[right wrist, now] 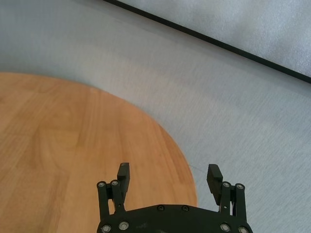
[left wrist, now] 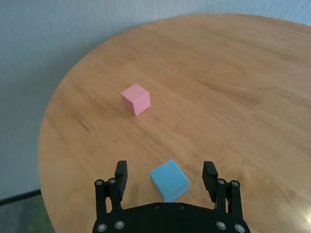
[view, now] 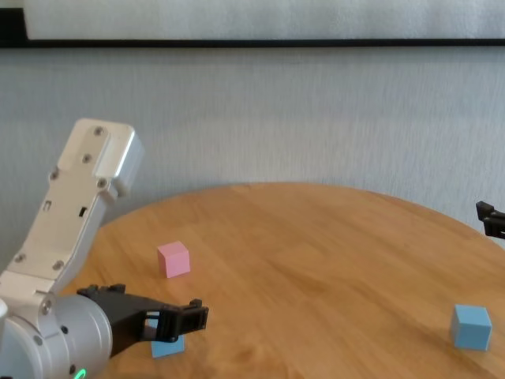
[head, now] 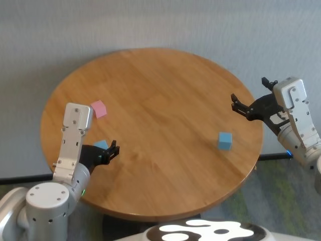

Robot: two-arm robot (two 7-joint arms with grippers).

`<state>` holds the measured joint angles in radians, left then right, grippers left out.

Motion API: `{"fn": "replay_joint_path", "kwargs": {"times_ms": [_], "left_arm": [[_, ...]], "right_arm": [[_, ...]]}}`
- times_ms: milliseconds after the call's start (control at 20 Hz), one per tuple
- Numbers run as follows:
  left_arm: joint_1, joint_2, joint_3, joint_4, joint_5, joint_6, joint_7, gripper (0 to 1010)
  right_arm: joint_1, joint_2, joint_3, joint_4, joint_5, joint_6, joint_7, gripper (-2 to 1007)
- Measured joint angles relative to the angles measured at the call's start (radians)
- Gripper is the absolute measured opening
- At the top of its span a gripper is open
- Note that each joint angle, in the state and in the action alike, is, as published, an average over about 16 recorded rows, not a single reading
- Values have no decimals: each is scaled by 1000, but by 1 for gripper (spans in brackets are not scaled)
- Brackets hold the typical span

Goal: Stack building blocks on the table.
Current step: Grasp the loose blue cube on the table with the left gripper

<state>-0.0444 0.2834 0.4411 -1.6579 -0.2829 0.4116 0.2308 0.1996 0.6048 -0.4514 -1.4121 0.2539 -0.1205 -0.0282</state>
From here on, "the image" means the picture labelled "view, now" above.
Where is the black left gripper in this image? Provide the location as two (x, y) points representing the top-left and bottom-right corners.
(77, 283), (210, 358)

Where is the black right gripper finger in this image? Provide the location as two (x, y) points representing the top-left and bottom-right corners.
(475, 200), (505, 238)

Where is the blue cube block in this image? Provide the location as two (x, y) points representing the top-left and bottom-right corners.
(451, 303), (493, 352)
(151, 318), (185, 359)

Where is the pink cube block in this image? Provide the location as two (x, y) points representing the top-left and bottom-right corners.
(156, 240), (191, 280)

